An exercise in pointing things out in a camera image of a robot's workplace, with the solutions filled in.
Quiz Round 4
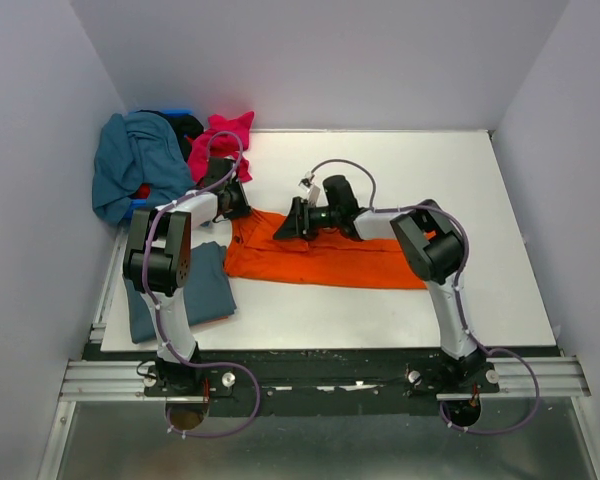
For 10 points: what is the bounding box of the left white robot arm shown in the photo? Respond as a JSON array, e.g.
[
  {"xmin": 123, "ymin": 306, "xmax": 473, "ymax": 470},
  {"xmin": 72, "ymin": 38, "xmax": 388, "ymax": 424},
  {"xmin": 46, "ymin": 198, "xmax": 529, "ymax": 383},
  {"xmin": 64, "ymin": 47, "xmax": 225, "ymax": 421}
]
[{"xmin": 123, "ymin": 157, "xmax": 250, "ymax": 395}]

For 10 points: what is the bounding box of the black t shirt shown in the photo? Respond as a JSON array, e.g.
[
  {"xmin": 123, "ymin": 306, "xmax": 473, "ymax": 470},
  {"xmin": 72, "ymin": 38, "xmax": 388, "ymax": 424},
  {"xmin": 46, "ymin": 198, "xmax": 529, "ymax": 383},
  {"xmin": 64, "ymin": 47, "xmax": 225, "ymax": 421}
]
[{"xmin": 157, "ymin": 111, "xmax": 204, "ymax": 157}]

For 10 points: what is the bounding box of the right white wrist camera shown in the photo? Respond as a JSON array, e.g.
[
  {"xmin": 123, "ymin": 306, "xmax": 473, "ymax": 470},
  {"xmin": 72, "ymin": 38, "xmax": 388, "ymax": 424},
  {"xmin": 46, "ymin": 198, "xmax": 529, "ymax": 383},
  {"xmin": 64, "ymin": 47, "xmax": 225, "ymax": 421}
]
[{"xmin": 298, "ymin": 171, "xmax": 321, "ymax": 207}]

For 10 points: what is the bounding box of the purple cable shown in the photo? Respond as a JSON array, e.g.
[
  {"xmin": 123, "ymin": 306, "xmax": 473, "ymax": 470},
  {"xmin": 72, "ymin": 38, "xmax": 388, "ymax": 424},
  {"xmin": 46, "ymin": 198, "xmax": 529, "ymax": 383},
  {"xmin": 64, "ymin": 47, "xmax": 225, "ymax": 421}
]
[
  {"xmin": 144, "ymin": 130, "xmax": 262, "ymax": 440},
  {"xmin": 307, "ymin": 158, "xmax": 542, "ymax": 434}
]

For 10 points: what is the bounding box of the aluminium frame rail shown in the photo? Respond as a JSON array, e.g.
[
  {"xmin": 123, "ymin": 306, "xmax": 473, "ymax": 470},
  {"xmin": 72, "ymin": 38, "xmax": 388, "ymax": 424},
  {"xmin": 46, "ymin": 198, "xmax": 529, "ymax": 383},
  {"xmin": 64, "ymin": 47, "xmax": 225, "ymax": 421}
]
[{"xmin": 59, "ymin": 360, "xmax": 154, "ymax": 402}]

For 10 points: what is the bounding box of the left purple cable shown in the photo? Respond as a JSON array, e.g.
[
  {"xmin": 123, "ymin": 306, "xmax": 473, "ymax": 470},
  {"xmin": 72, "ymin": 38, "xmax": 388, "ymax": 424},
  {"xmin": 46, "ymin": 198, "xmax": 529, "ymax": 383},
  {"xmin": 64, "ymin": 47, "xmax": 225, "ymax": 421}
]
[{"xmin": 144, "ymin": 130, "xmax": 262, "ymax": 440}]

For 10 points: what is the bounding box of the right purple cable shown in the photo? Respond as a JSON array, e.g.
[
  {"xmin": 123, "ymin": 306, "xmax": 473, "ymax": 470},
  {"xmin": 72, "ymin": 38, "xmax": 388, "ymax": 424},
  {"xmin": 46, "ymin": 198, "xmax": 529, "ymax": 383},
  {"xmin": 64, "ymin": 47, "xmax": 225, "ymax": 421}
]
[{"xmin": 307, "ymin": 158, "xmax": 542, "ymax": 434}]

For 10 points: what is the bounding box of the blue plastic bin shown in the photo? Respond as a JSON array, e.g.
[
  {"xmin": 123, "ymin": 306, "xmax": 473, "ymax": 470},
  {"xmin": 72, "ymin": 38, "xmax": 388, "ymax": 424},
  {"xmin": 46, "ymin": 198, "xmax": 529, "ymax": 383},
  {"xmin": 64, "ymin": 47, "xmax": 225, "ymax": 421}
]
[{"xmin": 123, "ymin": 109, "xmax": 193, "ymax": 220}]

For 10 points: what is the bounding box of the teal blue t shirt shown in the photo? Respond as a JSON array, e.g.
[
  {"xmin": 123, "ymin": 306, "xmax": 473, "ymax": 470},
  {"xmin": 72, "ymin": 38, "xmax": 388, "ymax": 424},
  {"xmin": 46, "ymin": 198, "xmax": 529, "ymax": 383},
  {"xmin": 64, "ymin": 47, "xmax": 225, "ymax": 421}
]
[{"xmin": 92, "ymin": 110, "xmax": 194, "ymax": 226}]

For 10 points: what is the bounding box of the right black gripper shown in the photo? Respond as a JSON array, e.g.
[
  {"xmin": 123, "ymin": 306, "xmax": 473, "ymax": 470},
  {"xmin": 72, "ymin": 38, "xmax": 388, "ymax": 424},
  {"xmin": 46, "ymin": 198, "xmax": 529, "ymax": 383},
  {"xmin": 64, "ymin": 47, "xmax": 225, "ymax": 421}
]
[{"xmin": 272, "ymin": 197, "xmax": 340, "ymax": 245}]

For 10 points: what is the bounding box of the grey blue t shirt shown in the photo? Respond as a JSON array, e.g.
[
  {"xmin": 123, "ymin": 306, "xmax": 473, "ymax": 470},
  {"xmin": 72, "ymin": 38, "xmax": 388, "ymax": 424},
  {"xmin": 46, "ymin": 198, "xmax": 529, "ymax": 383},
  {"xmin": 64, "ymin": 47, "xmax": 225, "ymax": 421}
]
[{"xmin": 124, "ymin": 242, "xmax": 236, "ymax": 344}]

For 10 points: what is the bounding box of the magenta pink t shirt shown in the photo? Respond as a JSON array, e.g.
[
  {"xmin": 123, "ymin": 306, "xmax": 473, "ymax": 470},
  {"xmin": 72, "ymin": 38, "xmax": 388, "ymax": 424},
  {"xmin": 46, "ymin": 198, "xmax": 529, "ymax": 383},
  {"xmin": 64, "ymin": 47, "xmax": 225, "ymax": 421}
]
[{"xmin": 187, "ymin": 111, "xmax": 255, "ymax": 183}]

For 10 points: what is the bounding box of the orange t shirt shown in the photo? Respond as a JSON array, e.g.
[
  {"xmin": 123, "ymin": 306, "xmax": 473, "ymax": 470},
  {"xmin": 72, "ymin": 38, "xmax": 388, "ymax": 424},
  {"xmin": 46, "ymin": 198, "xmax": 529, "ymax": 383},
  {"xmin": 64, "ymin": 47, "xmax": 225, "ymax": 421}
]
[{"xmin": 224, "ymin": 210, "xmax": 425, "ymax": 290}]

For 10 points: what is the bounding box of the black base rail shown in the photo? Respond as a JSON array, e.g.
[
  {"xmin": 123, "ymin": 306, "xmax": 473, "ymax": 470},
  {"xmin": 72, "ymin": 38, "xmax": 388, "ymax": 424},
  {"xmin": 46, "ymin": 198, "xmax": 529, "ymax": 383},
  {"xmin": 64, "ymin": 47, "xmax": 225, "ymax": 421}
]
[{"xmin": 78, "ymin": 343, "xmax": 581, "ymax": 418}]

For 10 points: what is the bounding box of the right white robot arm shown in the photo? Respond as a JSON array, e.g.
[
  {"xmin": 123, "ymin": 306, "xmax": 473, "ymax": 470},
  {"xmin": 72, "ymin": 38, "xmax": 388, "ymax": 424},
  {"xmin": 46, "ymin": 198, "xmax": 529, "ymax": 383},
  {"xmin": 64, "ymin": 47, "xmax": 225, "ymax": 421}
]
[{"xmin": 273, "ymin": 175, "xmax": 485, "ymax": 392}]

